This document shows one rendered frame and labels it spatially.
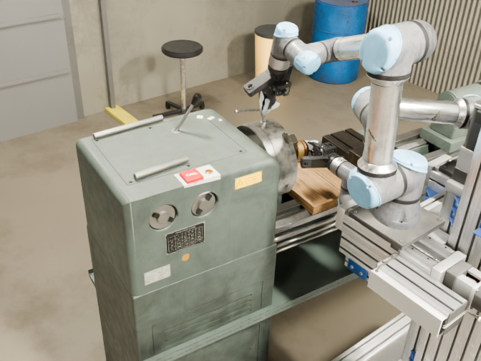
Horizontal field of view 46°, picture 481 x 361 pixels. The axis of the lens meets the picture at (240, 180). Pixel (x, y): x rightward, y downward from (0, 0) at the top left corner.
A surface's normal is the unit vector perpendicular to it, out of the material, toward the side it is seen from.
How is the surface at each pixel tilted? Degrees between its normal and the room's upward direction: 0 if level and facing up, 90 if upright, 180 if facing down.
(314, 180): 0
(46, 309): 0
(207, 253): 90
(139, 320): 90
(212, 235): 90
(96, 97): 90
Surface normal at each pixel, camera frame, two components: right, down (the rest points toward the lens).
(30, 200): 0.03, -0.84
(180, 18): 0.61, 0.44
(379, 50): -0.82, 0.16
